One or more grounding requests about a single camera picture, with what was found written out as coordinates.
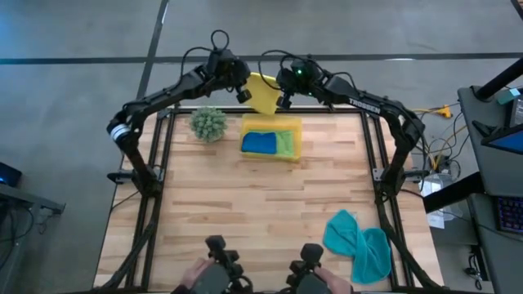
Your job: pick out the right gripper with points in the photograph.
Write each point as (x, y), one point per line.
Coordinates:
(302, 77)

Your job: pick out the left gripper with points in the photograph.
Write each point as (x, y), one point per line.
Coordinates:
(226, 69)

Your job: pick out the yellow microfiber towel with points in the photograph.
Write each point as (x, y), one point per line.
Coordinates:
(263, 94)

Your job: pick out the yellow translucent plastic bin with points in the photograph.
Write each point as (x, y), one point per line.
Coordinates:
(296, 122)

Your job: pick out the green microfiber towel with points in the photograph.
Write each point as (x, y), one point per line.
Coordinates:
(286, 143)

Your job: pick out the blue microfiber towel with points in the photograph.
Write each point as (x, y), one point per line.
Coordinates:
(259, 143)

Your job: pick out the teal microfiber towel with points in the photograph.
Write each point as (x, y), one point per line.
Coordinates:
(367, 253)

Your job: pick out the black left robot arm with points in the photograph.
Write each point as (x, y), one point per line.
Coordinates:
(163, 92)

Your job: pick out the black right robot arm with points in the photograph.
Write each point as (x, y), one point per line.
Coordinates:
(367, 104)

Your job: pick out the artificial green plant in pot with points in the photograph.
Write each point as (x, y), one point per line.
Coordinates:
(208, 124)

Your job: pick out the black floor tape line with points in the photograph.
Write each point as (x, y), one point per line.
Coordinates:
(153, 49)
(367, 57)

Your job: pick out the grey metal mounting plate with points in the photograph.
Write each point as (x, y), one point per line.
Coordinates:
(380, 174)

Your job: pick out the orange plug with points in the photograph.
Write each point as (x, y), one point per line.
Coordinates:
(445, 111)

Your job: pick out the white paper sheet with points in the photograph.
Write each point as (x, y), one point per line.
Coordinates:
(429, 188)
(436, 220)

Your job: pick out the person's left hand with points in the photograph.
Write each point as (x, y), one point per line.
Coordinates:
(194, 271)

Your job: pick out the person's hand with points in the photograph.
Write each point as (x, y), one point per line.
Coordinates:
(194, 271)
(335, 281)

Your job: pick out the person's right hand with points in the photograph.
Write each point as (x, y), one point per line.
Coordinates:
(335, 281)

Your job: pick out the black desk crossbar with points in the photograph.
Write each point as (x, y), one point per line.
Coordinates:
(449, 194)

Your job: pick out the grey side desk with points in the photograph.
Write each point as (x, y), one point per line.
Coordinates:
(490, 171)

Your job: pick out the small teal box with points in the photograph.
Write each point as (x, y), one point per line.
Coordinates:
(508, 96)

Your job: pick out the laptop with blue screen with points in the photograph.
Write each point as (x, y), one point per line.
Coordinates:
(510, 143)

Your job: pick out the black device with blue light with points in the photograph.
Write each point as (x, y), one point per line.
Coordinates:
(8, 173)

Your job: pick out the black backlit keyboard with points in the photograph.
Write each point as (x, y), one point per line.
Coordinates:
(510, 214)

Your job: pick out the black corner object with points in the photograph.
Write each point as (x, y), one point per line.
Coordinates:
(519, 6)

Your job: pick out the grey desk with legs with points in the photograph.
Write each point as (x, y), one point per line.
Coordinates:
(16, 228)

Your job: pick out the dark grey desk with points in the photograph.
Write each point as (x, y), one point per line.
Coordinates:
(502, 261)

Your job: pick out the black aluminium table frame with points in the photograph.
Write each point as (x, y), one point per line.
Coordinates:
(367, 143)

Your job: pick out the black slanted post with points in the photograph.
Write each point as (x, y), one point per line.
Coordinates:
(502, 77)

